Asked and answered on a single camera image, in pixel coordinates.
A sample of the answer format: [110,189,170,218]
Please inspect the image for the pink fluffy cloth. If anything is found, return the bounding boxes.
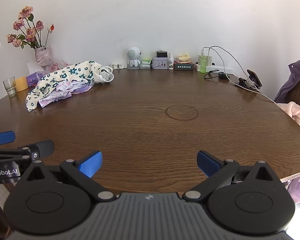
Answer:
[276,101,300,133]

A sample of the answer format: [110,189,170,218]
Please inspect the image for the smartphone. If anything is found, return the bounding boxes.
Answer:
[247,69,263,89]

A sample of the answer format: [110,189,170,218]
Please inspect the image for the clear plastic bag red print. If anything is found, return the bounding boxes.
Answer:
[36,57,71,73]

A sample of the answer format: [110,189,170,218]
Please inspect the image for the cream pants teal flower print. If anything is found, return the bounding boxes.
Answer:
[25,60,115,112]

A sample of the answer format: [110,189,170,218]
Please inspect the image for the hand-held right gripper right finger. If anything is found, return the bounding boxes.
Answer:
[183,150,282,203]

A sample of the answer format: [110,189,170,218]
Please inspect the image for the lilac floral garment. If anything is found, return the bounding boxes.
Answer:
[38,79,93,108]

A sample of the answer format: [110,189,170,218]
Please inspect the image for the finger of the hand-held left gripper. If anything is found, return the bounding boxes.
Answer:
[0,140,55,161]
[0,131,16,147]

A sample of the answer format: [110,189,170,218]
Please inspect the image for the green spray bottle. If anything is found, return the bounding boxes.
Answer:
[199,49,208,73]

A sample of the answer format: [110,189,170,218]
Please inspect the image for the dried rose bouquet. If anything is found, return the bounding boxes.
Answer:
[6,5,56,49]

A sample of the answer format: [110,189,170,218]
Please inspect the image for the purple jacket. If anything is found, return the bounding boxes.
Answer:
[274,56,300,103]

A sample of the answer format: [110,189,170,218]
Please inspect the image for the white power strip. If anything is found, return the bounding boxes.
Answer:
[195,64,235,74]

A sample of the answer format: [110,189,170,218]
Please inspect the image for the printed tin box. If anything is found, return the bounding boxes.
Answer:
[151,56,169,69]

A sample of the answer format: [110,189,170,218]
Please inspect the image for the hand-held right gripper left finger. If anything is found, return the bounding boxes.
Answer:
[19,151,117,203]

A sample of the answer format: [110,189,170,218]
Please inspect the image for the white robot toy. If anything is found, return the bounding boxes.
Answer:
[126,46,143,70]

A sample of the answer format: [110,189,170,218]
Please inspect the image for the yellow cup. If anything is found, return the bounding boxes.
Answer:
[14,76,28,92]

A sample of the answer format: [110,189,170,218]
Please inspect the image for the black cable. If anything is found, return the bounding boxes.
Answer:
[204,69,231,81]

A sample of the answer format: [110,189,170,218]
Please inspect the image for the white cable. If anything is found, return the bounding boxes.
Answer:
[208,45,278,103]

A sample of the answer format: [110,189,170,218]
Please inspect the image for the clear glass tumbler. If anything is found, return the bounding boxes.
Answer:
[3,78,17,98]

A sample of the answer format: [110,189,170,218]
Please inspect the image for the black box white lettering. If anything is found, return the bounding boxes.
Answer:
[174,62,195,71]

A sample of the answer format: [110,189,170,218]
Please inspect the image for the white tissue pack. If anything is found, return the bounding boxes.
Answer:
[27,61,44,74]

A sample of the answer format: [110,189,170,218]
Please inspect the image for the yellow card stack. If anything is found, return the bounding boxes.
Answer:
[175,54,192,64]

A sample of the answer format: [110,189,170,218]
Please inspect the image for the purple wipes packet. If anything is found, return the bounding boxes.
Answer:
[26,71,50,87]

